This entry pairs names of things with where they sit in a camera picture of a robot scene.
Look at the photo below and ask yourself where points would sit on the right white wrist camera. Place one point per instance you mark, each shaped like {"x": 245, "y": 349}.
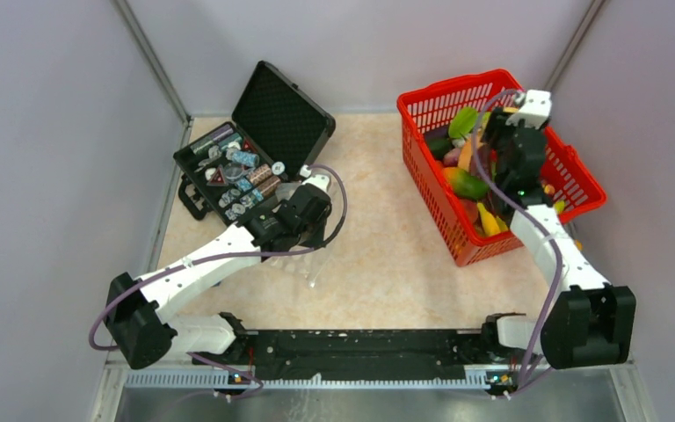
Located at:
{"x": 534, "y": 109}

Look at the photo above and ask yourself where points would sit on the dark green avocado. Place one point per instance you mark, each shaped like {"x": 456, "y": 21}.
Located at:
{"x": 439, "y": 147}

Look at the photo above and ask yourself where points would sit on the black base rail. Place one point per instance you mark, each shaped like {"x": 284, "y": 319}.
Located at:
{"x": 364, "y": 355}

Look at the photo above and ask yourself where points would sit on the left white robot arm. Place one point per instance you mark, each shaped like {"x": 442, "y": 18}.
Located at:
{"x": 139, "y": 311}

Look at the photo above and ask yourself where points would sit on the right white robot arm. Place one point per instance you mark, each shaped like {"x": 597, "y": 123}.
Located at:
{"x": 588, "y": 321}

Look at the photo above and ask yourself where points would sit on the clear zip top bag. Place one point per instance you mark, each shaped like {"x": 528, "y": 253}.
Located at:
{"x": 302, "y": 263}

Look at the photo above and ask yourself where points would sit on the black open case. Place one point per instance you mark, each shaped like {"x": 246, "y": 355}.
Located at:
{"x": 274, "y": 121}

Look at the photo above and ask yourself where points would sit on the green starfruit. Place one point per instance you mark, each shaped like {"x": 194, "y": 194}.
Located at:
{"x": 464, "y": 123}

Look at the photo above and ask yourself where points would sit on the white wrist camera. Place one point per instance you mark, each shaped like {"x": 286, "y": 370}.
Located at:
{"x": 534, "y": 109}
{"x": 318, "y": 178}

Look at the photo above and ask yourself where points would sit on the red plastic basket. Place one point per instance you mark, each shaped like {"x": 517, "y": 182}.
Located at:
{"x": 434, "y": 106}

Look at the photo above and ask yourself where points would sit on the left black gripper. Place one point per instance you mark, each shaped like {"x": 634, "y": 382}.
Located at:
{"x": 318, "y": 238}

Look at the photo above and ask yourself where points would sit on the purple onion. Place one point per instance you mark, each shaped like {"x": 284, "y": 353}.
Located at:
{"x": 452, "y": 158}

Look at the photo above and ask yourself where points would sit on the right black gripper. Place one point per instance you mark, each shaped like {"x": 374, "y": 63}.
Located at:
{"x": 496, "y": 128}

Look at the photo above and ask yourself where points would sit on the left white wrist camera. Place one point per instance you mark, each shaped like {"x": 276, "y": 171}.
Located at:
{"x": 318, "y": 178}

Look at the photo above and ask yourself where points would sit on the yellow banana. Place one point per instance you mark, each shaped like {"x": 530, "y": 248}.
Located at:
{"x": 491, "y": 224}

